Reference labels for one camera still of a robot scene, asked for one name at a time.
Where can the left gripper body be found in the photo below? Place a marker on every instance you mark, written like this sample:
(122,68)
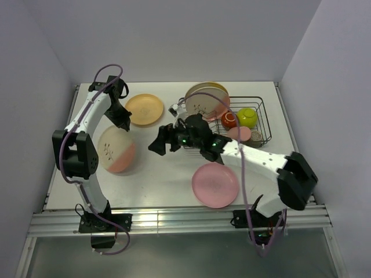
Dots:
(117,107)

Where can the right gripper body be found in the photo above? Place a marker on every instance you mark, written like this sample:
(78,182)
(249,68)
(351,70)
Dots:
(184,139)

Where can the beige pink branch plate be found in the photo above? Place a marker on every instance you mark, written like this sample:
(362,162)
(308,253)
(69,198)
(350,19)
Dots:
(206,102)

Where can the large pink white plate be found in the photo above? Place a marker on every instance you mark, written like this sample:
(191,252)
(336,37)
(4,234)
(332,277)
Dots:
(116,149)

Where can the red black mug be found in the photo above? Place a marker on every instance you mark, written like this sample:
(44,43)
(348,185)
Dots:
(229,120)

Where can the beige yellow branch plate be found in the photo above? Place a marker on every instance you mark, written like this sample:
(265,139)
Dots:
(205,84)

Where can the pink plastic cup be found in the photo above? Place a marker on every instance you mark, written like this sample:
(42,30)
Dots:
(239,133)

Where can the lime green bowl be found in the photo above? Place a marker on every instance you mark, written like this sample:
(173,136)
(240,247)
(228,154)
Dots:
(247,117)

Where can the speckled ceramic cup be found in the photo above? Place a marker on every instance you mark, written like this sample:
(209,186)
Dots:
(256,136)

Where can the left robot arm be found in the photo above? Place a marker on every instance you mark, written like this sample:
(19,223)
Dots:
(74,152)

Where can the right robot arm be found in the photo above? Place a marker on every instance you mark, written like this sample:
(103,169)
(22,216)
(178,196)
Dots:
(294,178)

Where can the orange bear plate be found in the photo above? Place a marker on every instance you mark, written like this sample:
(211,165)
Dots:
(146,109)

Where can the pink bear plate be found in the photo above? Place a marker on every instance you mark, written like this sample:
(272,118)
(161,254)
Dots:
(215,185)

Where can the black wire dish rack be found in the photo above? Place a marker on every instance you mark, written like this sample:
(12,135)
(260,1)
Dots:
(238,102)

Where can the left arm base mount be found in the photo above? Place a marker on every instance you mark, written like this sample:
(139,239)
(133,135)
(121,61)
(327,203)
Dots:
(103,235)

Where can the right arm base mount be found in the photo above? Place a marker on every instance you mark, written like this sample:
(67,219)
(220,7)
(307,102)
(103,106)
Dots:
(239,221)

